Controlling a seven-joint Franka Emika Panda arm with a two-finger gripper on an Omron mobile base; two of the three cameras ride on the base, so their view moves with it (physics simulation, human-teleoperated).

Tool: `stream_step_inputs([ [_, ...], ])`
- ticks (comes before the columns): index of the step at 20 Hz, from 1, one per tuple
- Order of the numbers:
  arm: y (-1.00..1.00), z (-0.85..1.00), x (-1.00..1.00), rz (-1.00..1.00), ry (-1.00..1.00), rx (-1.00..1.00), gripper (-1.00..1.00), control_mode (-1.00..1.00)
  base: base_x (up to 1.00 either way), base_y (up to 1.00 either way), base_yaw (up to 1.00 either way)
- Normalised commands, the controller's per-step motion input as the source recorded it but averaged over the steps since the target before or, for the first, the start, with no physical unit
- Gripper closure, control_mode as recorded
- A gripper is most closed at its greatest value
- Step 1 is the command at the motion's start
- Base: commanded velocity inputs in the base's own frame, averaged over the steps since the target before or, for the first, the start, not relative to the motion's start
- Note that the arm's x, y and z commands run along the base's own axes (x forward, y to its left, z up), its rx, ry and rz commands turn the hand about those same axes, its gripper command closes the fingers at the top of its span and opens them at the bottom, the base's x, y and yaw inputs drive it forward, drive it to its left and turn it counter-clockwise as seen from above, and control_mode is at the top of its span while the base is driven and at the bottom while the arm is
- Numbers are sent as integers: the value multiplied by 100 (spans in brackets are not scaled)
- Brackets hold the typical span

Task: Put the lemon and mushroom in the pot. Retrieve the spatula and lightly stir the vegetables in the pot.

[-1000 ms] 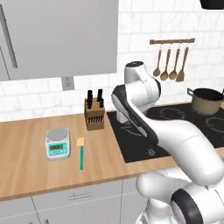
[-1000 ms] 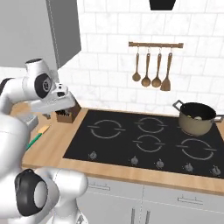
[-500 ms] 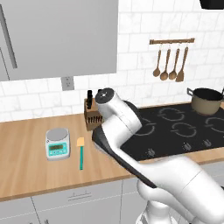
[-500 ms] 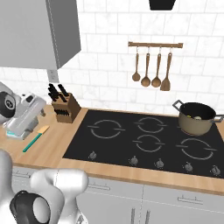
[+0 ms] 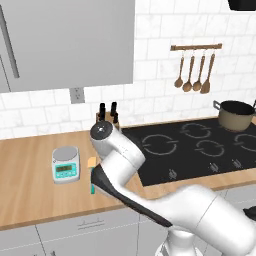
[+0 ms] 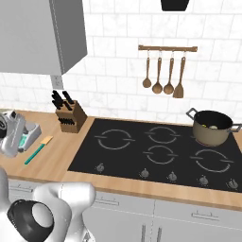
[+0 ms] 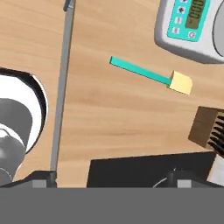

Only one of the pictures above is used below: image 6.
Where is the wooden hanging spatula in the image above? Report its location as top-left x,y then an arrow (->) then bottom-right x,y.
172,50 -> 187,99

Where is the grey drawer front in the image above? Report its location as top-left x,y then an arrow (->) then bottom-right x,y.
89,189 -> 156,219
153,199 -> 242,232
7,179 -> 41,202

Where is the wooden utensil rail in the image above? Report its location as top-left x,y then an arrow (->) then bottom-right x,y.
137,44 -> 199,53

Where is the beige pot with black handles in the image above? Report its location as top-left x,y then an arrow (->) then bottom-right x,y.
185,107 -> 242,147

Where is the small wooden spoon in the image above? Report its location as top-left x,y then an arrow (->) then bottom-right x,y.
142,50 -> 153,89

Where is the grey drawer handle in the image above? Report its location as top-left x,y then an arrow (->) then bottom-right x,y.
9,184 -> 34,194
94,197 -> 121,206
190,211 -> 219,221

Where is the teal-handled spatula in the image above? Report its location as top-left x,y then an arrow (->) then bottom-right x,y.
24,135 -> 55,166

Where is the white wall socket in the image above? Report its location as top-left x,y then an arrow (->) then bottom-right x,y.
51,75 -> 64,91

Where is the wooden knife block with knives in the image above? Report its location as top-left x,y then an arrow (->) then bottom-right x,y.
51,90 -> 89,134

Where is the black extractor hood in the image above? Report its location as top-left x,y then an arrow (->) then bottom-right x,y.
160,0 -> 192,12

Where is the grey cupboard door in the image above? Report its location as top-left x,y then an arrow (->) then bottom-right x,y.
153,216 -> 242,242
82,206 -> 156,242

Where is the grey hob knob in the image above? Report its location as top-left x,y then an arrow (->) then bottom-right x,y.
167,171 -> 178,182
140,167 -> 150,179
95,163 -> 106,174
228,178 -> 239,190
198,175 -> 209,186

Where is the grey wall cupboard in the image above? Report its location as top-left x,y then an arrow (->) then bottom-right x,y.
0,0 -> 88,77

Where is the black hob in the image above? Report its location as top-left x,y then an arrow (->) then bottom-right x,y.
66,117 -> 242,194

